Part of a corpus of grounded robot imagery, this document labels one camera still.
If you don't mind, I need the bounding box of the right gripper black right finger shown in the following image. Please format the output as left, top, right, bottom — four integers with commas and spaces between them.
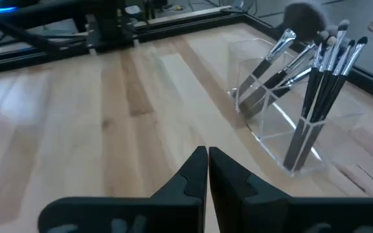
209, 147, 373, 233

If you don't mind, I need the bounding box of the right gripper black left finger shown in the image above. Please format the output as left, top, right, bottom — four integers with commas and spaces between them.
38, 146, 209, 233

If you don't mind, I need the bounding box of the thin black makeup brush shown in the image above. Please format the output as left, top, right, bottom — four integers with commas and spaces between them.
283, 41, 324, 171
302, 39, 356, 172
306, 36, 368, 172
289, 36, 337, 172
295, 19, 351, 172

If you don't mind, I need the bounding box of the thick black face brush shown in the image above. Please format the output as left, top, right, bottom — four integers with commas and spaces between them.
240, 29, 329, 114

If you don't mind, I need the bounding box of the large fluffy powder brush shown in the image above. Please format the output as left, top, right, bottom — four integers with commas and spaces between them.
233, 1, 329, 100

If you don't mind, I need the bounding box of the clear acrylic brush organizer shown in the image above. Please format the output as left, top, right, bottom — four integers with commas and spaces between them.
227, 38, 365, 177

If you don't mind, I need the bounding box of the black computer mouse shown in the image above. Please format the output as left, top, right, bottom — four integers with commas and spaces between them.
0, 0, 22, 14

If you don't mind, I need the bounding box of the black aluminium table frame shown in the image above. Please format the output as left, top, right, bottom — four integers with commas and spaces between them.
0, 0, 373, 106

